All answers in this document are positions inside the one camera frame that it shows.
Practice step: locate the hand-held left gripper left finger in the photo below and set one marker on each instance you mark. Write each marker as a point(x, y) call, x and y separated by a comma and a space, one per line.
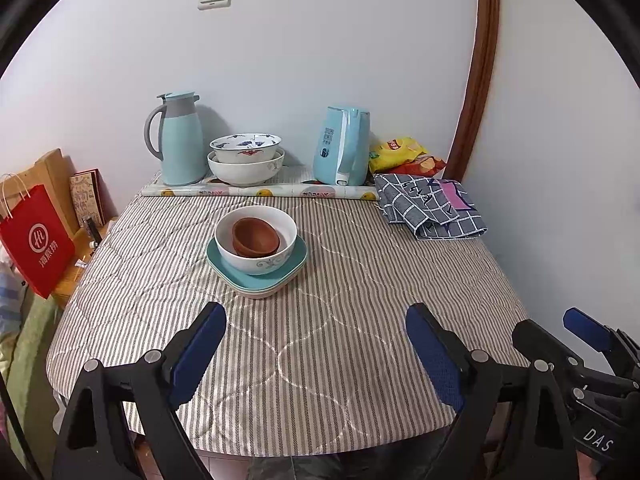
point(200, 355)

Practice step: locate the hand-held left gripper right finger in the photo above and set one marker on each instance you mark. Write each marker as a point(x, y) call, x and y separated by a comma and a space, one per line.
point(435, 355)

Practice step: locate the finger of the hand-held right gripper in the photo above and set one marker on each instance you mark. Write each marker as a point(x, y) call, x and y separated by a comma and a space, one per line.
point(540, 340)
point(585, 327)

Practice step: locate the white square plate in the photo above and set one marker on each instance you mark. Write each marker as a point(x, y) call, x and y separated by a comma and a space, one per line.
point(260, 294)

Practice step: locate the teal square plate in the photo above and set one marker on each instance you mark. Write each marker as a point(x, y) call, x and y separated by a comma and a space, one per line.
point(225, 270)

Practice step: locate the small brown bowl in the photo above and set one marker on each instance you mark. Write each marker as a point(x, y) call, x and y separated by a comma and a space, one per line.
point(260, 252)
point(250, 232)

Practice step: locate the striped quilt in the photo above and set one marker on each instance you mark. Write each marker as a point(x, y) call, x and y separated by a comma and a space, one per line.
point(325, 285)

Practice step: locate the person's dark trousers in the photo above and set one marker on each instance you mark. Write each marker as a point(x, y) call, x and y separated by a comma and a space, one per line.
point(350, 465)

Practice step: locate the wooden side table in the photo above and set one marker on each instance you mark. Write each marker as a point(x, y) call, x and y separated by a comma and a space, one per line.
point(75, 280)

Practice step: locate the grey checked cloth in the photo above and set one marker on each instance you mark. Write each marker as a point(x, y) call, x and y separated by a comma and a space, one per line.
point(425, 205)

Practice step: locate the small black object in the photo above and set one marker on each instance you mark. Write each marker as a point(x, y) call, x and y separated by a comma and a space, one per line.
point(92, 232)

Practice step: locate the fruit print table mat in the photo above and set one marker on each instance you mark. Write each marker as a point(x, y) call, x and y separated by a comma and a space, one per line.
point(235, 191)

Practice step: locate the green blanket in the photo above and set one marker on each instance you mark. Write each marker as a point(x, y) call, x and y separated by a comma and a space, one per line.
point(30, 360)

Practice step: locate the large white swirl bowl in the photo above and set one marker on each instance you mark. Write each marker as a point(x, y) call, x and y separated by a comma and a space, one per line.
point(245, 172)

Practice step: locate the red chip bag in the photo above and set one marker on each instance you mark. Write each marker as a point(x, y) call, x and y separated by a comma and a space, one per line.
point(425, 165)

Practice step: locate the blue and white cloth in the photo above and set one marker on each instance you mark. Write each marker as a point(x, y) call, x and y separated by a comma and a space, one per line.
point(10, 305)

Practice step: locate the patterned book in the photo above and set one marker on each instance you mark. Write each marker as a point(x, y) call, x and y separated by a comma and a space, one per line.
point(85, 195)

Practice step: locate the red paper bag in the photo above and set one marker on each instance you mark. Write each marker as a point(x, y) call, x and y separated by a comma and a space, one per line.
point(35, 245)

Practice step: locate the yellow chip bag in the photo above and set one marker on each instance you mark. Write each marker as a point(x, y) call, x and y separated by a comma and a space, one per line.
point(395, 152)

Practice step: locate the blue and red patterned bowl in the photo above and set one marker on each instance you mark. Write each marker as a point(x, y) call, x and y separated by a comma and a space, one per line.
point(245, 152)

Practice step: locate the teal thermos jug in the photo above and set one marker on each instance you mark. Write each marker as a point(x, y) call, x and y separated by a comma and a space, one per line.
point(180, 145)

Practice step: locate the teal electric kettle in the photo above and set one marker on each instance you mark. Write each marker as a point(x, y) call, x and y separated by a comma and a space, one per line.
point(330, 155)

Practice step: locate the brown paper bag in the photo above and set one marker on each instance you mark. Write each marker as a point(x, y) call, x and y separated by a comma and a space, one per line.
point(55, 175)

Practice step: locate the brown wooden door frame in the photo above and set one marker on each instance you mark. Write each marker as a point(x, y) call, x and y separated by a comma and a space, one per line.
point(480, 60)

